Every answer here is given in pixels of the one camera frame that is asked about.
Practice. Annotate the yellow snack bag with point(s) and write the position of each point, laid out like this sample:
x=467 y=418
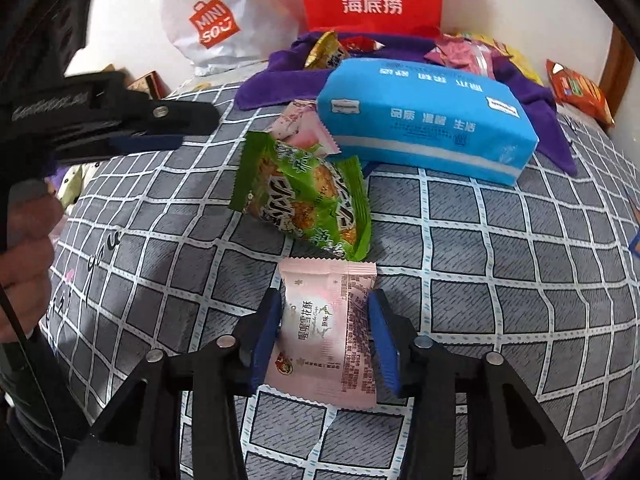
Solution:
x=522 y=67

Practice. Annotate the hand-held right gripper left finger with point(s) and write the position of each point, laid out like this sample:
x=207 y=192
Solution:
x=267 y=340

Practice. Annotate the white plastic bag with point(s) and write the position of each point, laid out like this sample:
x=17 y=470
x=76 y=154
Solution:
x=250 y=15

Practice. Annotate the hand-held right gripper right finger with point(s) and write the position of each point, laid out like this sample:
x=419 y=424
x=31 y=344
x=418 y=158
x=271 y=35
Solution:
x=385 y=345

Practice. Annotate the green snack packet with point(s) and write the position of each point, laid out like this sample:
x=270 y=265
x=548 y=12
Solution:
x=300 y=195

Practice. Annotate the wooden door frame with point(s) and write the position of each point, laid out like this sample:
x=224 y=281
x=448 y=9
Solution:
x=620 y=70

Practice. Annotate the blue tissue pack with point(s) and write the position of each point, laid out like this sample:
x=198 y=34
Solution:
x=425 y=115

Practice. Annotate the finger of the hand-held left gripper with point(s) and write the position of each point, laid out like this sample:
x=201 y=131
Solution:
x=150 y=142
x=185 y=117

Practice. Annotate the purple towel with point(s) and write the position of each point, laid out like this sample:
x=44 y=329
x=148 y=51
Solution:
x=280 y=80

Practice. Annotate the pile of pink packets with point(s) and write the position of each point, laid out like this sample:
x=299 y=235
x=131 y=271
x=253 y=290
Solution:
x=455 y=55

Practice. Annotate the gold snack packet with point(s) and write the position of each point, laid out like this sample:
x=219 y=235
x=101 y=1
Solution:
x=325 y=52

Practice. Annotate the red snack packet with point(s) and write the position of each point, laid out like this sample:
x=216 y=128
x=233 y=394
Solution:
x=362 y=44

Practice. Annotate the orange-red snack bag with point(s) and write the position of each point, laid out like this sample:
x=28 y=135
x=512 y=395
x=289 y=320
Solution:
x=575 y=90

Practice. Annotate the brown box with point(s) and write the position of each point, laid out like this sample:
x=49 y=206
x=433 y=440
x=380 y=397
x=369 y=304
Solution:
x=147 y=85

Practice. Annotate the person's left hand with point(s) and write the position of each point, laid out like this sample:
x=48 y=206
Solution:
x=30 y=260

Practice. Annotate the light pink snack packet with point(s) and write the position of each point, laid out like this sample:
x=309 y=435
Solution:
x=305 y=127
x=325 y=330

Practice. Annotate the grey grid bed sheet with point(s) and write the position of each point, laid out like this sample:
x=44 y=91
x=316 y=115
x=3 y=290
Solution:
x=500 y=285

